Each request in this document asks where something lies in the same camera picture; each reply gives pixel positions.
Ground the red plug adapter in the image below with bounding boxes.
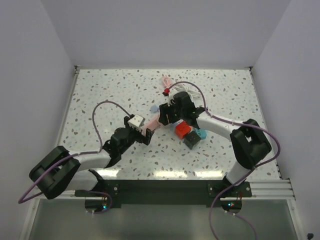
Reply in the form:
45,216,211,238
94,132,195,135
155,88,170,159
174,121,192,140

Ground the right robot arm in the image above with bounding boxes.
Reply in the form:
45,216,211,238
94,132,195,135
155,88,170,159
158,88,272,197

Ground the white coiled cord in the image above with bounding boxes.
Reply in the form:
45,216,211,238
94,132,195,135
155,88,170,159
173,79,205,100

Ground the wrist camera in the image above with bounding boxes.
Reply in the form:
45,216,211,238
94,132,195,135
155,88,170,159
162,88,178,106
127,114,146,132

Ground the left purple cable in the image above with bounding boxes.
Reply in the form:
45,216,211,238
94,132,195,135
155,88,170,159
18,99,135,215

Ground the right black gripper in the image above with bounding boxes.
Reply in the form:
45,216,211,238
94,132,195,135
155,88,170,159
159,101,186,126

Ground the purple cable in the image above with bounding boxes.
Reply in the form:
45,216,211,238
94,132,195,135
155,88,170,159
168,81,281,240
18,99,135,215

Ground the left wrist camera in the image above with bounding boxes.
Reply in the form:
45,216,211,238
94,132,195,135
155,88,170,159
127,114,146,132

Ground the teal power strip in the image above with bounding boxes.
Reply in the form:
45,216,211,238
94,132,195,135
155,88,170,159
193,128,207,140

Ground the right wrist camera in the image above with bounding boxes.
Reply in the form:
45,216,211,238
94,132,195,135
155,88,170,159
162,88,178,106

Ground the black plug adapter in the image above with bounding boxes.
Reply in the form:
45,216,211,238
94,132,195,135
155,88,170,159
183,131,201,150

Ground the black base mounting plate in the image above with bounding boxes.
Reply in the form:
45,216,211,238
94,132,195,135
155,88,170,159
74,169,252,210

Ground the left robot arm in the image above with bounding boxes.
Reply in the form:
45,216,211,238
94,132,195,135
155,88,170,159
29,115,155,200

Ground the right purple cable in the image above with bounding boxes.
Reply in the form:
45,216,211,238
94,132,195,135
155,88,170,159
168,81,281,240

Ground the pink power strip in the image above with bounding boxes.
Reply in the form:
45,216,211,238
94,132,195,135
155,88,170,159
141,113,162,136

